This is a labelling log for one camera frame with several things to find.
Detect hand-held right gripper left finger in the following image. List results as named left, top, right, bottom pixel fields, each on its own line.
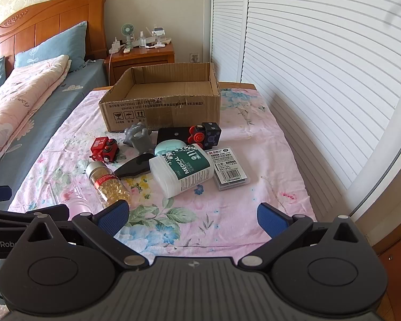
left=20, top=200, right=147, bottom=272

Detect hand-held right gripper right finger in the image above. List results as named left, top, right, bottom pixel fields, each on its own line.
left=237, top=202, right=366, bottom=271

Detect bottle of yellow capsules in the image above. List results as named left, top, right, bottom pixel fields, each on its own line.
left=85, top=161, right=132, bottom=209

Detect clear plastic tube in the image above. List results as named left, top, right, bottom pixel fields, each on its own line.
left=50, top=182, right=92, bottom=215

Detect clear plastic refill case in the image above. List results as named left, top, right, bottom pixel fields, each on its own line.
left=205, top=147, right=251, bottom=192

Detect red toy train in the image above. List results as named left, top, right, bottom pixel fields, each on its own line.
left=90, top=136, right=120, bottom=164

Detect white cotton swab container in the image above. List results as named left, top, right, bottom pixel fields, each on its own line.
left=149, top=143, right=215, bottom=198

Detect mint green earbuds case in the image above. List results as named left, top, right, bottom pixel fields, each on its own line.
left=154, top=140, right=188, bottom=157

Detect red and black cube toy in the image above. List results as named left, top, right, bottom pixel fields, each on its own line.
left=187, top=122, right=221, bottom=151

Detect brown cardboard box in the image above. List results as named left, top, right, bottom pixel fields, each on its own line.
left=98, top=62, right=222, bottom=133

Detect floral pink sheet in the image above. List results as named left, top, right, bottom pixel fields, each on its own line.
left=8, top=82, right=318, bottom=265

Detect grey toy figure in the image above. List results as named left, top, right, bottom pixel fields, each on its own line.
left=122, top=122, right=154, bottom=152

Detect pink floral quilt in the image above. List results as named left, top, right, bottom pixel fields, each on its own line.
left=0, top=54, right=70, bottom=174

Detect flat black box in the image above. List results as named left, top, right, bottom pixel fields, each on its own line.
left=157, top=127, right=192, bottom=146

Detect blue bedsheet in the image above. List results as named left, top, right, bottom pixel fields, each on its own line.
left=0, top=58, right=107, bottom=188

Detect large blue pillow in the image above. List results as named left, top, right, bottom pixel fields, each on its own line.
left=14, top=21, right=87, bottom=72

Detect wooden nightstand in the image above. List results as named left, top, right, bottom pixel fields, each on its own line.
left=104, top=42, right=175, bottom=87

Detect white louvered closet doors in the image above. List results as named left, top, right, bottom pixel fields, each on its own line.
left=209, top=0, right=401, bottom=191

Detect wooden bed headboard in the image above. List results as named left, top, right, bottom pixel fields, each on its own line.
left=0, top=0, right=107, bottom=61

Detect small green desk fan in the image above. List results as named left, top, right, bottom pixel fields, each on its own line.
left=121, top=23, right=134, bottom=45

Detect white phone stand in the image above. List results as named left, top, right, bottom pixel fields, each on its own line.
left=150, top=25, right=170, bottom=48

